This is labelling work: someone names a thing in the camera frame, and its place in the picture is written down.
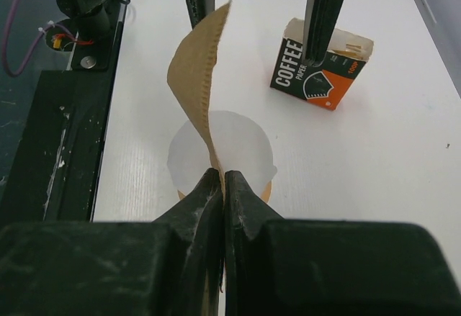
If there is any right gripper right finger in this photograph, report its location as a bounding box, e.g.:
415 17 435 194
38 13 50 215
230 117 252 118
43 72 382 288
224 171 460 315

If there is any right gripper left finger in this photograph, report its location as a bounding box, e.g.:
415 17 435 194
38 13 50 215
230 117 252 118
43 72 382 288
1 169 223 315

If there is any wooden dripper ring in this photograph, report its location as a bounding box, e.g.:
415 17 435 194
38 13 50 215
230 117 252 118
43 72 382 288
176 179 273 204

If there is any brown paper coffee filter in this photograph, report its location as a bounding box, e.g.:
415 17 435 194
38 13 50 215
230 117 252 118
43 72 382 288
166 0 232 196

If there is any orange coffee filter box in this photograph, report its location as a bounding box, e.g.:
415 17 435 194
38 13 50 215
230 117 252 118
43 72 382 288
270 18 374 111

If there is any white paper coffee filter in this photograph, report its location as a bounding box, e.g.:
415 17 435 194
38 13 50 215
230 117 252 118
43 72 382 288
167 111 277 199

